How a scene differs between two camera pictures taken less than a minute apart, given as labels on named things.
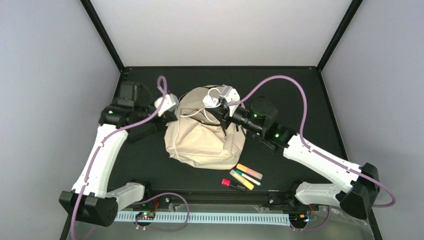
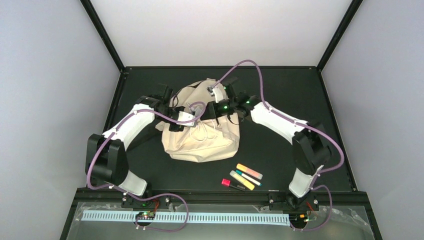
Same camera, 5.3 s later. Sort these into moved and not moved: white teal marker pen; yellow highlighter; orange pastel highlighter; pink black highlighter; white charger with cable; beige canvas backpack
Moved: beige canvas backpack; white charger with cable
Not moved: yellow highlighter; white teal marker pen; pink black highlighter; orange pastel highlighter
